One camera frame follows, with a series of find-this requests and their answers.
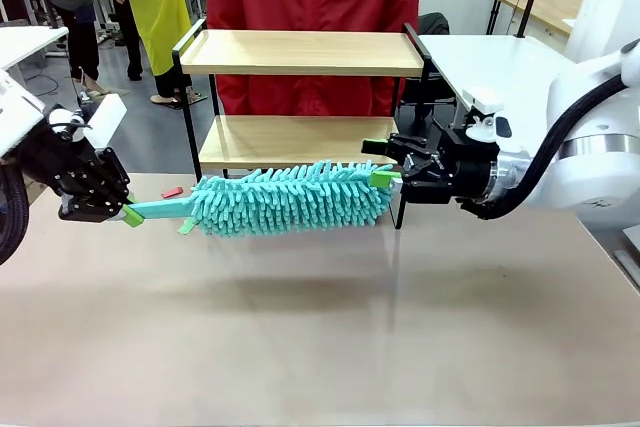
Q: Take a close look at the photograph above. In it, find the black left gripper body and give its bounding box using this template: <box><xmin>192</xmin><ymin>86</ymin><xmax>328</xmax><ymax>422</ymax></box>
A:
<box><xmin>22</xmin><ymin>124</ymin><xmax>109</xmax><ymax>208</ymax></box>

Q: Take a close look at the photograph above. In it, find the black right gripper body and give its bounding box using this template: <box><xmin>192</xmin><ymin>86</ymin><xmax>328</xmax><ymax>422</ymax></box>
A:
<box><xmin>434</xmin><ymin>126</ymin><xmax>496</xmax><ymax>206</ymax></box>

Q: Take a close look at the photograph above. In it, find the teal microfibre duster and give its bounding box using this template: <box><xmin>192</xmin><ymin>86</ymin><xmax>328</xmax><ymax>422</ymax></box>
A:
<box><xmin>130</xmin><ymin>159</ymin><xmax>397</xmax><ymax>239</ymax></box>

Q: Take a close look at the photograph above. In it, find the two-tier wood metal shelf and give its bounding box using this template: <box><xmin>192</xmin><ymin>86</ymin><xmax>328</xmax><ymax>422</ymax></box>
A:
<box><xmin>172</xmin><ymin>19</ymin><xmax>432</xmax><ymax>231</ymax></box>

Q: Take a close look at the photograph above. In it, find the large white table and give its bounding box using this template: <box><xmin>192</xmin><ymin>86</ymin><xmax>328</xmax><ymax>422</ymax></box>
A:
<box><xmin>417</xmin><ymin>34</ymin><xmax>584</xmax><ymax>118</ymax></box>

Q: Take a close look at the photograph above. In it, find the black chair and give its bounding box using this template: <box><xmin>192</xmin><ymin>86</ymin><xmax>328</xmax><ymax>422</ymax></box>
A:
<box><xmin>399</xmin><ymin>12</ymin><xmax>459</xmax><ymax>141</ymax></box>

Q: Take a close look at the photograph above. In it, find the small white table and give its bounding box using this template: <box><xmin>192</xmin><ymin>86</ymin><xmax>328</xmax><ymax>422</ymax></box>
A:
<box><xmin>0</xmin><ymin>25</ymin><xmax>70</xmax><ymax>72</ymax></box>

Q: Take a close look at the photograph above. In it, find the person in yellow apron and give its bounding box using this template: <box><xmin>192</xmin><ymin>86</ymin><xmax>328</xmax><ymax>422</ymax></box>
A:
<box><xmin>92</xmin><ymin>0</ymin><xmax>194</xmax><ymax>109</ymax></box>

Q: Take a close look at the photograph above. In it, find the wooden desk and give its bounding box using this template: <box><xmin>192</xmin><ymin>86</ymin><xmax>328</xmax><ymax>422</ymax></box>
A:
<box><xmin>494</xmin><ymin>0</ymin><xmax>584</xmax><ymax>38</ymax></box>

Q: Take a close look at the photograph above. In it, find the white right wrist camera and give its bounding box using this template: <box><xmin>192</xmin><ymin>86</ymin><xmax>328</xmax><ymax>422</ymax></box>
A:
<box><xmin>460</xmin><ymin>88</ymin><xmax>512</xmax><ymax>142</ymax></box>

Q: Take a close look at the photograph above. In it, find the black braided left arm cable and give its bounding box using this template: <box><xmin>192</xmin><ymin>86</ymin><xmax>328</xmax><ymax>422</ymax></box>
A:
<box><xmin>0</xmin><ymin>161</ymin><xmax>30</xmax><ymax>267</ymax></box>

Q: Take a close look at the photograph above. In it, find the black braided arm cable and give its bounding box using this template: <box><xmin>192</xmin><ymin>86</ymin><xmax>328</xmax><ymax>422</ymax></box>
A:
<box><xmin>0</xmin><ymin>161</ymin><xmax>30</xmax><ymax>267</ymax></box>
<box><xmin>477</xmin><ymin>74</ymin><xmax>627</xmax><ymax>222</ymax></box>

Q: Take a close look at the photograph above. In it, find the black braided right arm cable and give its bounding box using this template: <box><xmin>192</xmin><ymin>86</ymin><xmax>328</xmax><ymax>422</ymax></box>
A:
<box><xmin>477</xmin><ymin>74</ymin><xmax>627</xmax><ymax>222</ymax></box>

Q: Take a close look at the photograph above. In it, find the grey aluminium frame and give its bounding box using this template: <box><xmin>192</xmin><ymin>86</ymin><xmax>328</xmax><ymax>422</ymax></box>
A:
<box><xmin>613</xmin><ymin>245</ymin><xmax>640</xmax><ymax>293</ymax></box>

